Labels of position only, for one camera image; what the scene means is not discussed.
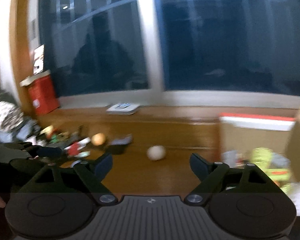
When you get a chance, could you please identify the orange cardboard box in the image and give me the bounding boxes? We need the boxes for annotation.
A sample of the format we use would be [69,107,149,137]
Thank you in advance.
[218,106,300,217]

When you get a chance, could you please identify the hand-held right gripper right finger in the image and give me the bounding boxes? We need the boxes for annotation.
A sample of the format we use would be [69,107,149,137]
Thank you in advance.
[184,153,278,205]

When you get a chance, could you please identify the white flat device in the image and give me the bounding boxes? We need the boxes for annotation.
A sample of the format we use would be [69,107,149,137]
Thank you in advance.
[106,102,141,116]

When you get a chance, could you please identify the yellow green shuttlecock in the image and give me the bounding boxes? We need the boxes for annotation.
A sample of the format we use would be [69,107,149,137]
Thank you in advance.
[251,148,275,173]

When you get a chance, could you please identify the red toy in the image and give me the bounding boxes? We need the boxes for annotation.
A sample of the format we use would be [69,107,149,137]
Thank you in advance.
[67,142,83,156]

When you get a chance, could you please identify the silver window frame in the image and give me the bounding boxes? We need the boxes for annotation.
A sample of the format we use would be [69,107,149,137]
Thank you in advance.
[37,0,300,109]

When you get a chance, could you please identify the green orange toy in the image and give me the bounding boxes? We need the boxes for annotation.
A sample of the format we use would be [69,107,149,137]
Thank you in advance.
[266,168,291,182]

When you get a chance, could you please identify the orange ping pong ball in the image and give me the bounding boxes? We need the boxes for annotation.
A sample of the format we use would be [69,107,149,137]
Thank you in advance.
[91,133,107,146]

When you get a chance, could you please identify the patterned grey cloth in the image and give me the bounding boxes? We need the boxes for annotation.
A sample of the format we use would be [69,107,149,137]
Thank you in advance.
[0,101,25,133]

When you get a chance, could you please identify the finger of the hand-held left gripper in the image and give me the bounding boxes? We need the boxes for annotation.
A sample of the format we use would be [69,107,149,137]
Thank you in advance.
[27,146,65,159]

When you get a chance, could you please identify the white printed card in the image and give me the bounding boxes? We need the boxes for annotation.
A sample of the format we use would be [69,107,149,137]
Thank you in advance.
[33,44,45,75]

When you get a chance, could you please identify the white ball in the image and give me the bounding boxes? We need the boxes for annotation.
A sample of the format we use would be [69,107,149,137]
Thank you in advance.
[146,145,166,161]

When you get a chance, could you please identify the red gift box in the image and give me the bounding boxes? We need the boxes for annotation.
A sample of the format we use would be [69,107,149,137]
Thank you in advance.
[20,70,60,116]

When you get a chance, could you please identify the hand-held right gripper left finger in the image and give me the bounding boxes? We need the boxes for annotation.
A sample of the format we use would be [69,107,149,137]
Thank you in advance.
[27,152,116,205]

